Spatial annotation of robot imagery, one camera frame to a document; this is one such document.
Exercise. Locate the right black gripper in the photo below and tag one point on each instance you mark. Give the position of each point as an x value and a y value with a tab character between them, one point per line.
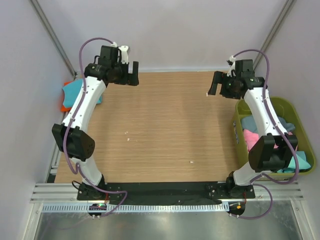
217	79

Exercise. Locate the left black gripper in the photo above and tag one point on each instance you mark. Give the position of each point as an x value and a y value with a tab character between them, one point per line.
130	79

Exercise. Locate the grey blue t shirt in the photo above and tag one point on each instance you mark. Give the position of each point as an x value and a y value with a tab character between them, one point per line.
248	123

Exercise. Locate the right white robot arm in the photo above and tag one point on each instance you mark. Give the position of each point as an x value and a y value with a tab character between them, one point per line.
275	147

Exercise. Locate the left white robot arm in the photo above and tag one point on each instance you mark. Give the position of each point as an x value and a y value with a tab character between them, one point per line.
71	135

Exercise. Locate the folded turquoise t shirt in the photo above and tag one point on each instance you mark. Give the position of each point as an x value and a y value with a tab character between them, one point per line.
76	87

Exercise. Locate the pink t shirt in basket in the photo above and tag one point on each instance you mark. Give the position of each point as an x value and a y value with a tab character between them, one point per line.
250	138

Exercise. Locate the folded orange t shirt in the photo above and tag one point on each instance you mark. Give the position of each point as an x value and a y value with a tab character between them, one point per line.
68	97

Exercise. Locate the olive green plastic basket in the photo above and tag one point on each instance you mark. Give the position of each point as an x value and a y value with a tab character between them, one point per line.
284	109

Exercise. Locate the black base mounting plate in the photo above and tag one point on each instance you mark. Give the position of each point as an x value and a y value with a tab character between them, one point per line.
167	193

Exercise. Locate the turquoise t shirt in basket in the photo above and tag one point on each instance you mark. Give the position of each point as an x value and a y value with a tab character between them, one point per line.
302	163

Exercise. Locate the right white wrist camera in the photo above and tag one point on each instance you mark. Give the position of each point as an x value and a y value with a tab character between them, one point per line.
231	62

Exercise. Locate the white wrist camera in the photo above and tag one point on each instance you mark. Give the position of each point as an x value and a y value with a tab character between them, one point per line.
231	62
124	54

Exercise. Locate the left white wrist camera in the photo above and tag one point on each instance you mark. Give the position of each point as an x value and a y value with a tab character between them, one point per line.
124	54

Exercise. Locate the right aluminium corner post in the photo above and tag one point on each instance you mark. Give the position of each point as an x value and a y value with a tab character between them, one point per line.
279	20

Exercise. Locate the aluminium corner post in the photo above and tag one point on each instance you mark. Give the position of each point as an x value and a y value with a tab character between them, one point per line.
279	20
52	35

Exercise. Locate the left aluminium corner post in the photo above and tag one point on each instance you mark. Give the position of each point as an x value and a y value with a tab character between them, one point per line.
52	35

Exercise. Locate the white slotted cable duct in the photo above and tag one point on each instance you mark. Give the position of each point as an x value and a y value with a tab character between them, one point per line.
102	208

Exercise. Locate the aluminium front frame rail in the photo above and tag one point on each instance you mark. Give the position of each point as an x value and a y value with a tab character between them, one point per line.
65	192

